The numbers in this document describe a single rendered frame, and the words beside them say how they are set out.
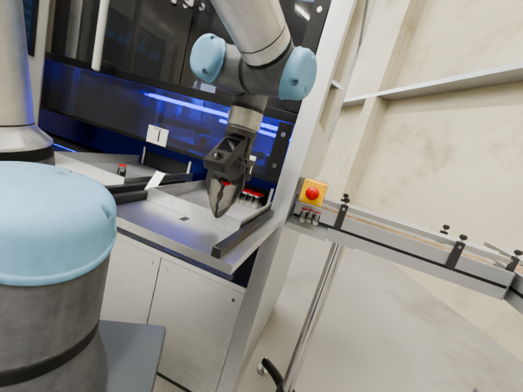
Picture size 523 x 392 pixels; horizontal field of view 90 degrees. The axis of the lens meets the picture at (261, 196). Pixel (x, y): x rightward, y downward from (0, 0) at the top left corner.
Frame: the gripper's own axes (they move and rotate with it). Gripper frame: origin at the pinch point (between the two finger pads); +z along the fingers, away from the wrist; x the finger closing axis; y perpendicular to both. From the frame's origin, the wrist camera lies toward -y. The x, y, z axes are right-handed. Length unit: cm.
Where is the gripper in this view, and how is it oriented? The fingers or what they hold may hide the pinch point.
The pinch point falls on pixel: (216, 213)
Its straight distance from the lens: 61.6
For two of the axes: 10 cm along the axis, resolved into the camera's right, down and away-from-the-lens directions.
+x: -9.2, -3.1, 2.4
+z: -2.7, 9.5, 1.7
